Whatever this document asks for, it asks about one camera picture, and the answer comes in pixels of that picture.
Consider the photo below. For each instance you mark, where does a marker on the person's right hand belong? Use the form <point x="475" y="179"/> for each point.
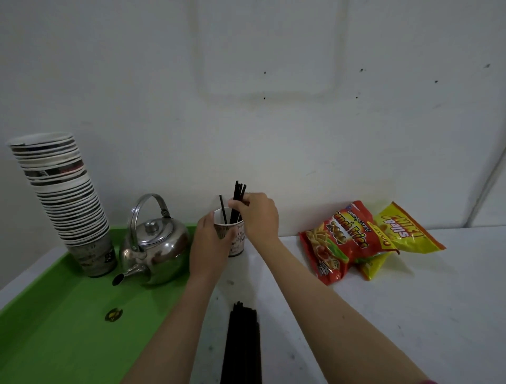
<point x="259" y="219"/>

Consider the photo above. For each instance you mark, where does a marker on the person's left hand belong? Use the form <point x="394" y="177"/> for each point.
<point x="207" y="253"/>

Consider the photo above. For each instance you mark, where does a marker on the printed white paper cup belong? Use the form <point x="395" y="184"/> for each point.
<point x="237" y="245"/>

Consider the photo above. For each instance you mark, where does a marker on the pile of black stirrer sticks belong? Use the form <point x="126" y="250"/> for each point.
<point x="241" y="348"/>

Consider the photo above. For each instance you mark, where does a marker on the person's right forearm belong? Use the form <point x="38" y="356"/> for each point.
<point x="328" y="324"/>

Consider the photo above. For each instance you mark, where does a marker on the person's left forearm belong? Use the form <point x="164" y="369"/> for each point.
<point x="170" y="340"/>

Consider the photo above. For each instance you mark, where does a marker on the steel kettle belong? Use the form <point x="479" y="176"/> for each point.
<point x="158" y="249"/>

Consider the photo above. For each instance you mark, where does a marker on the red snack bag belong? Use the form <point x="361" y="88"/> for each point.
<point x="336" y="245"/>

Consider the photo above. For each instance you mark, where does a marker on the small round tray sticker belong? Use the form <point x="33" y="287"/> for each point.
<point x="113" y="315"/>

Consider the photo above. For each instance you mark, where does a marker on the stack of printed paper cups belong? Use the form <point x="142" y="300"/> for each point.
<point x="67" y="205"/>

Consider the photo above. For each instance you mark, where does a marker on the yellow snack bag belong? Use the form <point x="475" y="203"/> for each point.
<point x="407" y="233"/>

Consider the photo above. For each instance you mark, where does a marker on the green plastic tray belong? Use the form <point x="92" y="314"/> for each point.
<point x="51" y="340"/>

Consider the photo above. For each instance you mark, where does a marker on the white speckled table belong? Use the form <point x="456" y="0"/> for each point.
<point x="415" y="316"/>

